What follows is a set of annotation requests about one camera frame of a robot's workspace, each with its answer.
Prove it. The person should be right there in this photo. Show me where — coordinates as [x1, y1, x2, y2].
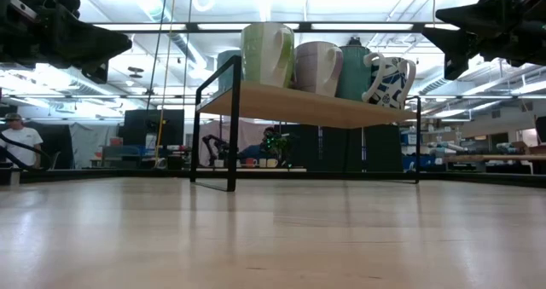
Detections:
[0, 113, 44, 170]
[237, 126, 279, 161]

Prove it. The black-framed wooden shelf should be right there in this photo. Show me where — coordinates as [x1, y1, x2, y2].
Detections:
[189, 54, 423, 193]

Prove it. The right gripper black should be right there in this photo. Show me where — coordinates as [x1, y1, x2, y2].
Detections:
[421, 0, 546, 82]

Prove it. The black monitor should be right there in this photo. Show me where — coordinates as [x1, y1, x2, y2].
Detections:
[123, 108, 186, 147]

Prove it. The black overhead frame beam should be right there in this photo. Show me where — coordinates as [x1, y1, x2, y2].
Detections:
[90, 20, 450, 35]

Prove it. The lilac and white mug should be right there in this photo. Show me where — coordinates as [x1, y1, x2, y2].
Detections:
[291, 40, 345, 99]

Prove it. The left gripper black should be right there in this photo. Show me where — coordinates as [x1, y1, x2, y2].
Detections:
[0, 0, 133, 85]

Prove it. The white hanging cloth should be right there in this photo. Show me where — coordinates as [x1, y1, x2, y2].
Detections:
[199, 119, 276, 163]

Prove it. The green and white mug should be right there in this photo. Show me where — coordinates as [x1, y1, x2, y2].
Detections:
[240, 21, 297, 90]

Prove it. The teal mug with white handle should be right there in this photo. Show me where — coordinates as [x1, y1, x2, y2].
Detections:
[335, 44, 386, 104]

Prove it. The light wooden workbench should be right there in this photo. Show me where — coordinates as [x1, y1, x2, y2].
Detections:
[443, 152, 546, 176]

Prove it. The black curtain partition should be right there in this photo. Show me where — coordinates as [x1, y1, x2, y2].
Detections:
[289, 124, 404, 173]

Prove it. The grey cloth cover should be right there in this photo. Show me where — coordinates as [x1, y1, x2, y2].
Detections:
[69, 122, 121, 170]

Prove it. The small green plant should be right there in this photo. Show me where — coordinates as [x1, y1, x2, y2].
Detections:
[264, 133, 293, 160]

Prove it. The light blue faceted mug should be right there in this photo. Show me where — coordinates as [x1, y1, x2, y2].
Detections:
[216, 49, 245, 92]

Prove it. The blue and white floral mug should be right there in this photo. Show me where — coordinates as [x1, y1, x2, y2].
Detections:
[366, 56, 417, 111]

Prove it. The thin dark hanging cable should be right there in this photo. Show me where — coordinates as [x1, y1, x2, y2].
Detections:
[182, 0, 193, 112]

